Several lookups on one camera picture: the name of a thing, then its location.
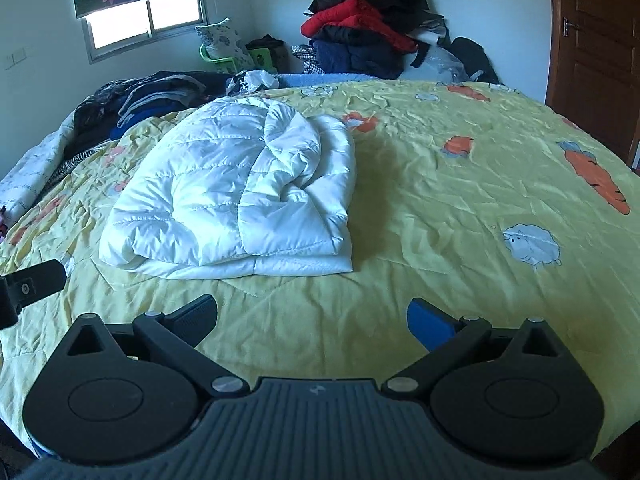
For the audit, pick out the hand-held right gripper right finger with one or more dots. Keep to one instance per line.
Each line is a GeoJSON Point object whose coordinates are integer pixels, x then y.
{"type": "Point", "coordinates": [427, 322]}

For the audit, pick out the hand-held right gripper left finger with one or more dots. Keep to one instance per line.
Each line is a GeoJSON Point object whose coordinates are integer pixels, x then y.
{"type": "Point", "coordinates": [197, 317]}

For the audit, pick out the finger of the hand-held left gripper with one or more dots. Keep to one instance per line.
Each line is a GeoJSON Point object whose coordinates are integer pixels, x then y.
{"type": "Point", "coordinates": [35, 282]}

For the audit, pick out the white puffer jacket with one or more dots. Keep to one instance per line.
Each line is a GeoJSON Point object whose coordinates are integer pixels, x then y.
{"type": "Point", "coordinates": [210, 190]}

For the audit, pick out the pile of dark clothes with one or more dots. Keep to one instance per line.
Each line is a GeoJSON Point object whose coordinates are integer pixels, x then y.
{"type": "Point", "coordinates": [150, 95]}

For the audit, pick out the white printed quilt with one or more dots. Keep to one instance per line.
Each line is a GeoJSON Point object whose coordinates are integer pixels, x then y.
{"type": "Point", "coordinates": [30, 170]}

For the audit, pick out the yellow printed blanket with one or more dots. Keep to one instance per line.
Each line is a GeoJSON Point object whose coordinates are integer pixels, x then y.
{"type": "Point", "coordinates": [450, 210]}

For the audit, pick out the black white striped cloth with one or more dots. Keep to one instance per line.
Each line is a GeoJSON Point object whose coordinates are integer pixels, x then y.
{"type": "Point", "coordinates": [75, 160]}

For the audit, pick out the black white crumpled garment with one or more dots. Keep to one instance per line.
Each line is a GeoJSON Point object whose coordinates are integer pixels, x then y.
{"type": "Point", "coordinates": [255, 80]}

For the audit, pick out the green plastic chair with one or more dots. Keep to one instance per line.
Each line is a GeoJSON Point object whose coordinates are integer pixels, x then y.
{"type": "Point", "coordinates": [220, 64]}

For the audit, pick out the white plastic bag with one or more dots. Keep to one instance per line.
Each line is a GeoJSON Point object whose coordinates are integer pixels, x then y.
{"type": "Point", "coordinates": [440, 65]}

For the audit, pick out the blue cloth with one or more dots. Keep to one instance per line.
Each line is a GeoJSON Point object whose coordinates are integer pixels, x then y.
{"type": "Point", "coordinates": [325, 79]}

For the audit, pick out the black bag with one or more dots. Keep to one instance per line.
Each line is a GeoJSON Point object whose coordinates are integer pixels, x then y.
{"type": "Point", "coordinates": [472, 55]}

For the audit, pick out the sliding window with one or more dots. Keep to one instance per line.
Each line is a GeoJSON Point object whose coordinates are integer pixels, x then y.
{"type": "Point", "coordinates": [120, 22]}

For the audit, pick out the navy puffer jacket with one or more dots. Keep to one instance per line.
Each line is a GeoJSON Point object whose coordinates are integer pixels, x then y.
{"type": "Point", "coordinates": [350, 57]}

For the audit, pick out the houndstooth cloth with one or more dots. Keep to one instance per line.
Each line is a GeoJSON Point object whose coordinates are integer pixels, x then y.
{"type": "Point", "coordinates": [307, 62]}

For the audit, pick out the printed pillow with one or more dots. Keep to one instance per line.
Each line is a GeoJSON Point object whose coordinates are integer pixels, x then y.
{"type": "Point", "coordinates": [225, 40]}

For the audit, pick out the dark cloth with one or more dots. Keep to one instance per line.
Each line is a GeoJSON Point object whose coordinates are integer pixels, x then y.
{"type": "Point", "coordinates": [267, 42]}

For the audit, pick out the white grey garment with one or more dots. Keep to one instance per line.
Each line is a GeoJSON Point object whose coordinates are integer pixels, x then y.
{"type": "Point", "coordinates": [430, 35]}

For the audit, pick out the brown wooden door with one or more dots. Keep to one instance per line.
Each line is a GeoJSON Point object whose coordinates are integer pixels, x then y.
{"type": "Point", "coordinates": [600, 60]}

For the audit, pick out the red jacket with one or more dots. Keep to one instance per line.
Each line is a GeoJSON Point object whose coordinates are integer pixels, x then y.
{"type": "Point", "coordinates": [350, 15]}

